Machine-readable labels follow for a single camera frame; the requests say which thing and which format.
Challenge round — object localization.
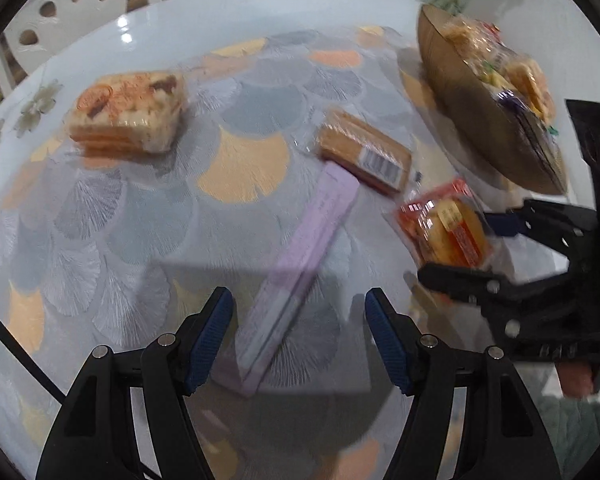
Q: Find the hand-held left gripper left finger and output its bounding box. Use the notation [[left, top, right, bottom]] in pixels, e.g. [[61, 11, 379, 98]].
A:
[[35, 286, 237, 480]]

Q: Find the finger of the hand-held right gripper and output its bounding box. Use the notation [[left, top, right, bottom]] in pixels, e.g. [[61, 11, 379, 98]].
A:
[[417, 262, 571, 311], [484, 199, 598, 256]]

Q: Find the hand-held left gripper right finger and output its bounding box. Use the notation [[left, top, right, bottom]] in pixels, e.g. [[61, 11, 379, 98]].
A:
[[365, 287, 563, 480]]

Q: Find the red round cake packet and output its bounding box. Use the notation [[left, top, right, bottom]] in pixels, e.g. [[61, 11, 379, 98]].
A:
[[397, 177, 493, 268]]

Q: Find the brown ribbed glass plate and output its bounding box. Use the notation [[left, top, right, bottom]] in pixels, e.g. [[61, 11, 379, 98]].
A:
[[417, 4, 568, 196]]

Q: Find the pink snack bar packet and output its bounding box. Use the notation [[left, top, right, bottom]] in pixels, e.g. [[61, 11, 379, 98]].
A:
[[235, 162, 361, 393]]

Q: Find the orange snack packet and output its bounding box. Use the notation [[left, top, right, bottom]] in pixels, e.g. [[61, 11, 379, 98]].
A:
[[505, 57, 553, 116]]

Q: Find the person's right hand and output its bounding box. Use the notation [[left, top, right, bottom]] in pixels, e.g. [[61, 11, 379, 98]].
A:
[[555, 360, 595, 400]]

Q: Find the brown biscuit packet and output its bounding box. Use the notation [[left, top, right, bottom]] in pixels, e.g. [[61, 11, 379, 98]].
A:
[[300, 107, 423, 196]]

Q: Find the rice cake packet orange label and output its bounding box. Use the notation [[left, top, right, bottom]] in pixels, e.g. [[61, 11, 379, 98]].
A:
[[65, 72, 188, 156]]

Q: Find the black cable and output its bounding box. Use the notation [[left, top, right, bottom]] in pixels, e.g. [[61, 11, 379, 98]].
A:
[[0, 305, 66, 403]]

